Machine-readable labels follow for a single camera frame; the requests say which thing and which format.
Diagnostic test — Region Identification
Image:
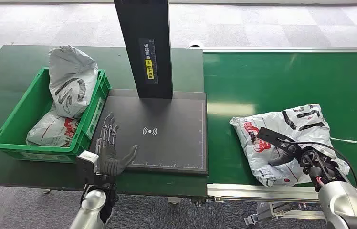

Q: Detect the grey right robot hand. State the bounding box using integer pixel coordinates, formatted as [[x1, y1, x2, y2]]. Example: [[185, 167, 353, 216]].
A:
[[268, 146, 304, 167]]

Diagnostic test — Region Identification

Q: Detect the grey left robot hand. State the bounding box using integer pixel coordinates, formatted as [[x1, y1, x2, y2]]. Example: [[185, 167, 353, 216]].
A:
[[95, 112, 139, 177]]

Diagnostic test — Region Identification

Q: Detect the grey package red black print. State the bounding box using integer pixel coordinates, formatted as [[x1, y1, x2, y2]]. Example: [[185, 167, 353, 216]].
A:
[[229, 104, 351, 187]]

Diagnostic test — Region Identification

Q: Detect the green conveyor belt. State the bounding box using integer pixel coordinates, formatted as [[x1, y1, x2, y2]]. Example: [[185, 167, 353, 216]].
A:
[[202, 51, 357, 190]]

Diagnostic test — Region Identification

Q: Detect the grey package black swirl print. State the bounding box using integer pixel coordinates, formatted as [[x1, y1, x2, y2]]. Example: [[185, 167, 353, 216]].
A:
[[48, 45, 99, 119]]

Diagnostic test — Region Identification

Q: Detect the black scanner pad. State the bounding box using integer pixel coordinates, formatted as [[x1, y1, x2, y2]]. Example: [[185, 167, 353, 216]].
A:
[[89, 89, 209, 176]]

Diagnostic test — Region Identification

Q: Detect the white paper strip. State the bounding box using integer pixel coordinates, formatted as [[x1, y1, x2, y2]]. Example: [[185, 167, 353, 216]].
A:
[[330, 137, 357, 145]]

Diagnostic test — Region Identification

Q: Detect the green plastic crate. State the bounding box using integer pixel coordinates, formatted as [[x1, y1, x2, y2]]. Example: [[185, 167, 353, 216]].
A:
[[0, 66, 111, 164]]

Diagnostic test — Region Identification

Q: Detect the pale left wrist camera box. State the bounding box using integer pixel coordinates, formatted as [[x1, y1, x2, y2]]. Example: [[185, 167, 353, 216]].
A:
[[76, 150, 101, 187]]

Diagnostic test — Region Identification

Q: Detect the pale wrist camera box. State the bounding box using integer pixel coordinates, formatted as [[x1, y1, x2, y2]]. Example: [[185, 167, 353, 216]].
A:
[[76, 150, 101, 187], [257, 127, 296, 152]]

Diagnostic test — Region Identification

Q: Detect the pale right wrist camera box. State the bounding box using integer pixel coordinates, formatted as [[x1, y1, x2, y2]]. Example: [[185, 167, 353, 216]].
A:
[[257, 127, 296, 152]]

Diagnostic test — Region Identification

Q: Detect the aluminium conveyor frame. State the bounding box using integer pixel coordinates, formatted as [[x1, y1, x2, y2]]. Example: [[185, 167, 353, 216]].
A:
[[189, 39, 357, 226]]

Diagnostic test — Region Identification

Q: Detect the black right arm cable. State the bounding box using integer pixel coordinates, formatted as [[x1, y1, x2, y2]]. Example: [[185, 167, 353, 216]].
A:
[[276, 139, 357, 194]]

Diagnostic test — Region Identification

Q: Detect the black yellow post label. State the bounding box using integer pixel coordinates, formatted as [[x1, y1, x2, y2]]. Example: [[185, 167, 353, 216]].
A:
[[139, 38, 159, 85]]

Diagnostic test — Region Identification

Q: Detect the black scanner post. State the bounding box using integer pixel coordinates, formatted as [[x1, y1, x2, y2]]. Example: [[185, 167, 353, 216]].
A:
[[114, 0, 173, 100]]

